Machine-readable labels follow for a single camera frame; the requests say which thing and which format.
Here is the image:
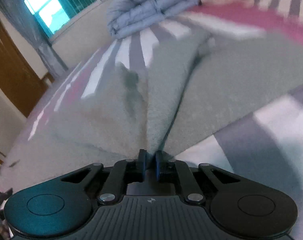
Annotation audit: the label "grey fleece pants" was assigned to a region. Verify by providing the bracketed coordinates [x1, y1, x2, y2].
[0, 33, 303, 191]

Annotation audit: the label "wooden stool by door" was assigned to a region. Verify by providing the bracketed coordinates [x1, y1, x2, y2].
[41, 72, 55, 86]

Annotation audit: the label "brown wooden door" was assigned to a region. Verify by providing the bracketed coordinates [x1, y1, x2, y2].
[0, 22, 47, 117]

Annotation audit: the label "folded light blue duvet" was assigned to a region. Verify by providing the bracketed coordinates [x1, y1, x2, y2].
[106, 0, 200, 39]

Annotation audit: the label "grey blue curtain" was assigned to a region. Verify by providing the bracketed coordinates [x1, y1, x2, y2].
[0, 0, 68, 79]

